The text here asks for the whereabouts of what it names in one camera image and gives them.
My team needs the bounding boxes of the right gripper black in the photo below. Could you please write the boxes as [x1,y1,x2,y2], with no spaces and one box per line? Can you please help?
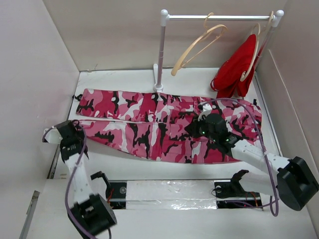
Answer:
[184,114,218,142]

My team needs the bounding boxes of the pink camouflage trousers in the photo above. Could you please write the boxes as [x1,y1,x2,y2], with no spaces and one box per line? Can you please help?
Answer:
[76,89,262,164]

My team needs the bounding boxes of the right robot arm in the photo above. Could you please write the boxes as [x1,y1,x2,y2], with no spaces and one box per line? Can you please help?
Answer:
[185,114,319,211]

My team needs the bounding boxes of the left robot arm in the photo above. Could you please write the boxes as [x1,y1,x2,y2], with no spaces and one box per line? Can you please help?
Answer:
[56,120,117,239]

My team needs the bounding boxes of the wooden hanger with red garment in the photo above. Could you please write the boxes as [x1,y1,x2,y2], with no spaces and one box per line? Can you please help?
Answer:
[240,11,274,82]

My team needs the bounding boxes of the red garment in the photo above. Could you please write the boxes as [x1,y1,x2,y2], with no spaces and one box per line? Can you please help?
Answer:
[210,34,257,98]

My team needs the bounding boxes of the silver tape strip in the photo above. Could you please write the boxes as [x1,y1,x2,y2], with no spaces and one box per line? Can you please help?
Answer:
[126,180,217,210]

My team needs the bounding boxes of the white clothes rack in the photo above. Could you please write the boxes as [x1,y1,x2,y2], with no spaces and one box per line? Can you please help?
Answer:
[153,9,284,92]

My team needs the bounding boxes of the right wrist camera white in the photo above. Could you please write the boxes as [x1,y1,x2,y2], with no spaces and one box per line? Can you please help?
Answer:
[197,103,212,121]

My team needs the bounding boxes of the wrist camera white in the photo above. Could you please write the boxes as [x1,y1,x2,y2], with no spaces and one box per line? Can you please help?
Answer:
[42,126,62,144]
[197,103,212,121]

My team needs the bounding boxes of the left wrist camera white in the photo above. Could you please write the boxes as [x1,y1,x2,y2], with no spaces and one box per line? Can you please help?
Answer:
[42,126,62,144]

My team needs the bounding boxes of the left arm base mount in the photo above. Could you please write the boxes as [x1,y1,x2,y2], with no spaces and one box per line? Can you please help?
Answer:
[90,171,127,210]

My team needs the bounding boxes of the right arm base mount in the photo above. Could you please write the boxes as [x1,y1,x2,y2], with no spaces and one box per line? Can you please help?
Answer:
[211,170,262,209]

